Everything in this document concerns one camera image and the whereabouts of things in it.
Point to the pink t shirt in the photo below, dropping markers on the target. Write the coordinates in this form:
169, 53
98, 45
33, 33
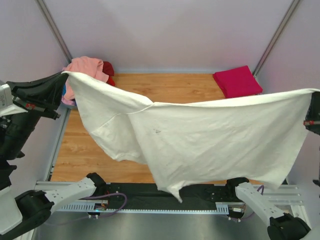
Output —
68, 102

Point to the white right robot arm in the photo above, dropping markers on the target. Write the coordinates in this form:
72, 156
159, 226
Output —
280, 225

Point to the folded magenta t shirt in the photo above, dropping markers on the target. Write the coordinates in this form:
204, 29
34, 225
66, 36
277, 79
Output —
237, 82

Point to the peach t shirt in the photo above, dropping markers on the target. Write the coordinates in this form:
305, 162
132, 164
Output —
92, 67

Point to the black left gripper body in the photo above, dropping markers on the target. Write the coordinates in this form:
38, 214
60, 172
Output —
37, 99

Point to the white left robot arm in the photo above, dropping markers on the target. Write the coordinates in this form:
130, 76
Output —
23, 213

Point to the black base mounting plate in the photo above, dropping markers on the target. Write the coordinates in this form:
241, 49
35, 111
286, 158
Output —
194, 197

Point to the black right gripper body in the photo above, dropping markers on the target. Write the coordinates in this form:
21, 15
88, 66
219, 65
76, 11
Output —
312, 119

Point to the dark red t shirt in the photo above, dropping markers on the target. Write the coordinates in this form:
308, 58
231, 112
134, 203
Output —
109, 71

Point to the slotted white cable duct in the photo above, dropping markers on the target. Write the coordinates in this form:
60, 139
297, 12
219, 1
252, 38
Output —
99, 207

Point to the white t shirt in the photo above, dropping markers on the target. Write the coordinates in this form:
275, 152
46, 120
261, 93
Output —
257, 137

